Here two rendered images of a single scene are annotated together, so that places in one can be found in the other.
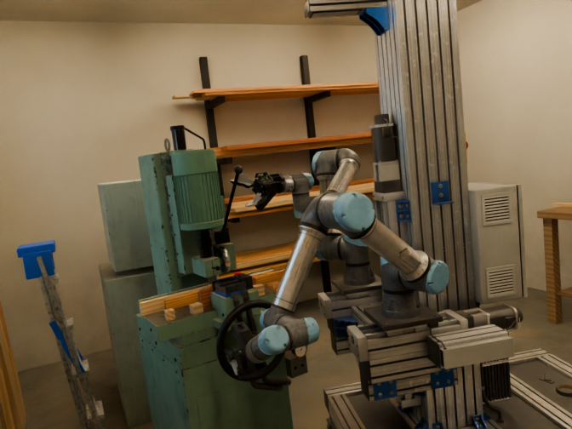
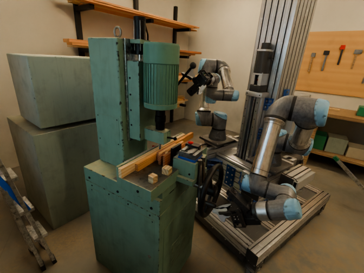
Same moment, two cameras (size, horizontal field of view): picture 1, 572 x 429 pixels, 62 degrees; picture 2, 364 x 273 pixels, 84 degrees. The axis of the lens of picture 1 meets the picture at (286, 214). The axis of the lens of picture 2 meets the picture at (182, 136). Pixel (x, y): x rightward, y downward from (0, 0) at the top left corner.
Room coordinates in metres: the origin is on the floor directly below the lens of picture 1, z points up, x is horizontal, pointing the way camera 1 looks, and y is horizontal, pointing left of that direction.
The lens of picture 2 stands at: (0.94, 0.74, 1.44)
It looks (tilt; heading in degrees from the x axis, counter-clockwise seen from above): 21 degrees down; 331
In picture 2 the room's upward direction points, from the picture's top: 3 degrees clockwise
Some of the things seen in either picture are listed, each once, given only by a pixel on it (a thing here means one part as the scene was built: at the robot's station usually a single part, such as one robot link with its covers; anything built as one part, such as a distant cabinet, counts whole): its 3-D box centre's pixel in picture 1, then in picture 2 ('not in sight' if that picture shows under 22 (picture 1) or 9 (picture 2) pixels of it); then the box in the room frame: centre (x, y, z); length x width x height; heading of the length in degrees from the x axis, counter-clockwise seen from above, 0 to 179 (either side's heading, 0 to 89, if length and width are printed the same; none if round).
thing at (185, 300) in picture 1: (233, 287); (169, 148); (1.97, 0.25, 0.92); 0.60 x 0.02 x 0.04; 122
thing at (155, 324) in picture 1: (226, 309); (176, 166); (1.84, 0.27, 0.87); 0.61 x 0.30 x 0.06; 122
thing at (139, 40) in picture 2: (179, 146); (139, 36); (2.04, 0.42, 1.54); 0.08 x 0.08 x 0.17; 32
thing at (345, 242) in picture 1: (354, 247); (219, 119); (2.22, -0.31, 0.98); 0.13 x 0.12 x 0.14; 62
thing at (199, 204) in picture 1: (197, 189); (161, 77); (1.92, 0.34, 1.35); 0.18 x 0.18 x 0.31
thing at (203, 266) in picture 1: (206, 267); (157, 135); (1.94, 0.35, 1.03); 0.14 x 0.07 x 0.09; 32
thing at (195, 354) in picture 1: (204, 324); (143, 171); (2.02, 0.41, 0.76); 0.57 x 0.45 x 0.09; 32
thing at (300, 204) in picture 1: (305, 205); (213, 95); (2.04, -0.09, 1.23); 0.11 x 0.08 x 0.11; 62
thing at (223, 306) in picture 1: (235, 302); (189, 163); (1.76, 0.23, 0.91); 0.15 x 0.14 x 0.09; 122
